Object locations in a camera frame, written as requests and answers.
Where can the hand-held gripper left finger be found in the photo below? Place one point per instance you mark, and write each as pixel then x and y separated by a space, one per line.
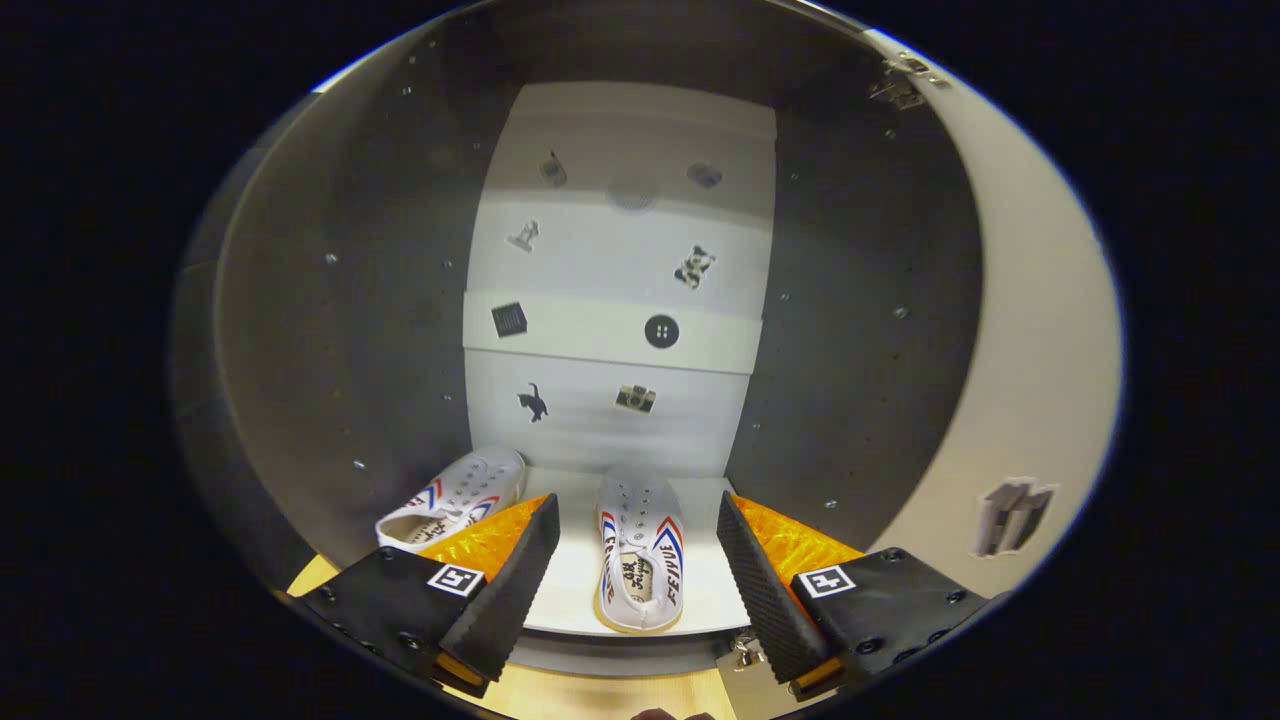
pixel 515 590

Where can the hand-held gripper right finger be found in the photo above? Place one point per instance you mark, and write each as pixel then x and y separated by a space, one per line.
pixel 762 590

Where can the white canvas shoe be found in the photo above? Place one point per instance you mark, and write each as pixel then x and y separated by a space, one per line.
pixel 470 485
pixel 640 520

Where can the grey shoe cabinet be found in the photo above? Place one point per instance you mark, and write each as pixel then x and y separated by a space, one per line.
pixel 360 300

